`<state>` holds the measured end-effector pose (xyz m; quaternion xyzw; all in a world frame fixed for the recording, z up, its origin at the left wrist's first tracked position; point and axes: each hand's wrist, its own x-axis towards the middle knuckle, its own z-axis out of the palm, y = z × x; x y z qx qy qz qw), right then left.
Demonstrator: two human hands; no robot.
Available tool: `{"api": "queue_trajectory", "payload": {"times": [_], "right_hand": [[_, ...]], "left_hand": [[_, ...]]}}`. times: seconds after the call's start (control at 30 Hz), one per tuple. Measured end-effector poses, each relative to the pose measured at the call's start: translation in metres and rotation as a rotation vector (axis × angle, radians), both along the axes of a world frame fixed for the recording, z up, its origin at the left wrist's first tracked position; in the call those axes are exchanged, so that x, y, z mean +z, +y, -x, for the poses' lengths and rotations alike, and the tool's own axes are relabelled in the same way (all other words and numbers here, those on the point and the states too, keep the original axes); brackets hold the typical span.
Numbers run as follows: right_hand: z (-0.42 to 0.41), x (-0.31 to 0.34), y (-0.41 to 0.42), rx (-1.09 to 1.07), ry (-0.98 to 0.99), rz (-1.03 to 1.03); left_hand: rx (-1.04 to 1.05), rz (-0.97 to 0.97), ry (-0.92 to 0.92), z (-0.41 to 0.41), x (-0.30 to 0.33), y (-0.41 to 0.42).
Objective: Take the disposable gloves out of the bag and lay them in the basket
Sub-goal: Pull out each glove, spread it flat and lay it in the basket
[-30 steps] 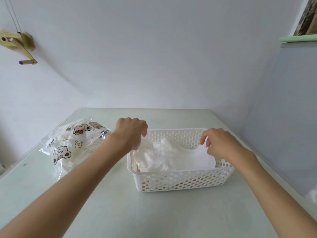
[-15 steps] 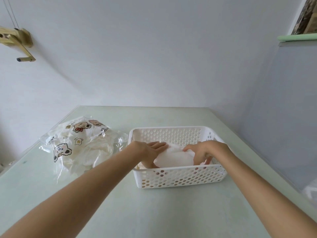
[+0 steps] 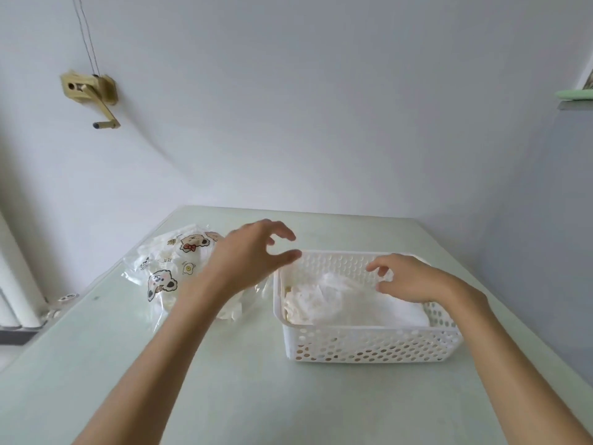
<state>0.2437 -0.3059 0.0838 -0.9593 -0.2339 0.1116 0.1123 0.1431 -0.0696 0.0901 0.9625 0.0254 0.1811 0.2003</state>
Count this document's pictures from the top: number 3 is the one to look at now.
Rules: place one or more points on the clear bear-print plastic bag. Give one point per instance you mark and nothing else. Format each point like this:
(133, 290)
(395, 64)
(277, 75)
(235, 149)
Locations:
(162, 278)

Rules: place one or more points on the pale green shelf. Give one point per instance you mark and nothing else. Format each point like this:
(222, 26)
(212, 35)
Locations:
(574, 94)

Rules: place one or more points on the white perforated plastic basket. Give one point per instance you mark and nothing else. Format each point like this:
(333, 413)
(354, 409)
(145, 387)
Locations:
(370, 333)

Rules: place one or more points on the person's right forearm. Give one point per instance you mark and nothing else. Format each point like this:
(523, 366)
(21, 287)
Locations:
(509, 366)

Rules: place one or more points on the person's right hand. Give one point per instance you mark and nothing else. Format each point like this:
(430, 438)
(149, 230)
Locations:
(417, 280)

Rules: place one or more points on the person's left hand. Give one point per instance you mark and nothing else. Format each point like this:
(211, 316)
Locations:
(245, 264)

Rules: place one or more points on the stack of white gloves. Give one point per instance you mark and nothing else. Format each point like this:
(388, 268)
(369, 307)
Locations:
(361, 305)

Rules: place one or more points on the white column radiator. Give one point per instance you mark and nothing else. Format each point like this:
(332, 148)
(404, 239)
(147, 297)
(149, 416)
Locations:
(18, 282)

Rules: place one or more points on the brass wall crank winch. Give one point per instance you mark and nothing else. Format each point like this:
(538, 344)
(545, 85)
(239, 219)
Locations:
(106, 88)

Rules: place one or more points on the person's left forearm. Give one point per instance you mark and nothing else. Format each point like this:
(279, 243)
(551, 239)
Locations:
(153, 375)

